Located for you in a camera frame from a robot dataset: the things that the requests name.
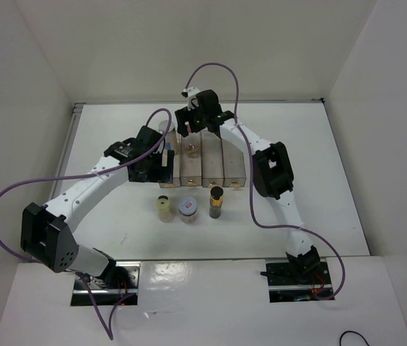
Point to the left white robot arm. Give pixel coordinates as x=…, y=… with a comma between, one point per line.
x=48, y=230

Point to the white-lid red-label spice jar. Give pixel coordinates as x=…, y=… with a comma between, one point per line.
x=188, y=209

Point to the black-cap gold-band pepper bottle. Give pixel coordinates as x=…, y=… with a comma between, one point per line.
x=216, y=201

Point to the tall silver-lid blue-label spice jar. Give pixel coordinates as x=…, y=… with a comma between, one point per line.
x=170, y=142

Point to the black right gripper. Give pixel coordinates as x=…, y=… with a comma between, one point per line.
x=182, y=116

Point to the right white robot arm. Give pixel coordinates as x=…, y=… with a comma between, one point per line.
x=271, y=174

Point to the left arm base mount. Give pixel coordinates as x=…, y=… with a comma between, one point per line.
x=121, y=288

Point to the pink-lid spice jar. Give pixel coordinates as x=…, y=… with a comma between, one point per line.
x=192, y=150

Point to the yellow-lid spice jar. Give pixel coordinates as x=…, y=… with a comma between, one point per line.
x=165, y=211

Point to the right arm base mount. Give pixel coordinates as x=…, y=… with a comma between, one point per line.
x=284, y=287

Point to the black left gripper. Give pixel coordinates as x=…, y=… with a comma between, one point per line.
x=163, y=174

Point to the clear bin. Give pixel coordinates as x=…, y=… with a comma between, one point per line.
x=190, y=169
x=233, y=166
x=211, y=160
x=170, y=177

